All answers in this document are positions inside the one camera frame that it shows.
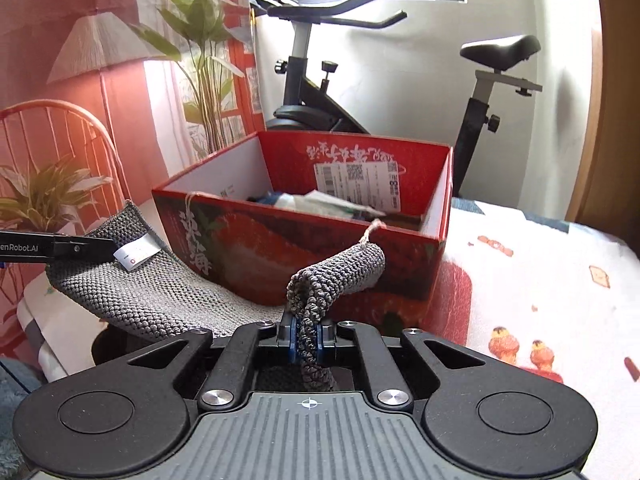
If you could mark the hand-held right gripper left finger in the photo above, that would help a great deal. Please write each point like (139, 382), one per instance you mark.
(292, 338)

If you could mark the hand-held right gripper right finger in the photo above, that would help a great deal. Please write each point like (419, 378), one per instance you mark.
(322, 340)

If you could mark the dark blue cloth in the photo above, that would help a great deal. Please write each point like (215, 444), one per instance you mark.
(265, 198)

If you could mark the red strawberry cardboard box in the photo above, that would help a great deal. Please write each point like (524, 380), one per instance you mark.
(260, 260)

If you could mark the grey knitted cloth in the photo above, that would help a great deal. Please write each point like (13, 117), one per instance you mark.
(150, 300)

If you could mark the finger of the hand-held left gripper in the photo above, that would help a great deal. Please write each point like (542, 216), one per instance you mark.
(85, 249)

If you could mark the black exercise bike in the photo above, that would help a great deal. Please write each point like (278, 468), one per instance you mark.
(310, 110)

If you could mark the grey fluffy rug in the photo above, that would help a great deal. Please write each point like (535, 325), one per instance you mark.
(15, 410)

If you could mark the brown wooden door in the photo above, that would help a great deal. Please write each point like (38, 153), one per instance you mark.
(610, 160)

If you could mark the white green packet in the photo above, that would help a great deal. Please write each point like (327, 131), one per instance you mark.
(325, 204)

